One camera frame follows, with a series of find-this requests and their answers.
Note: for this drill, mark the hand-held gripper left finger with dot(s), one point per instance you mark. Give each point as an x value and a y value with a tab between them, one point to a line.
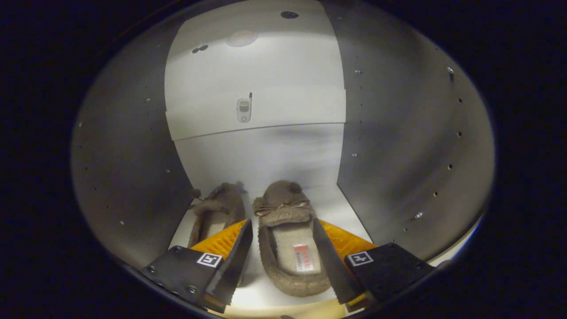
234	261

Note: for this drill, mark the brown fuzzy shoe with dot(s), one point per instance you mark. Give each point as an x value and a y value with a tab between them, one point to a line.
283	199
221	204

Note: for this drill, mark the grey shoe cabinet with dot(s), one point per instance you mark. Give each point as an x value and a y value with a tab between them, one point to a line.
398	141

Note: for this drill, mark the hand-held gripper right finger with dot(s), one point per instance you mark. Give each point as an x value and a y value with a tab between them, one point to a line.
332	261

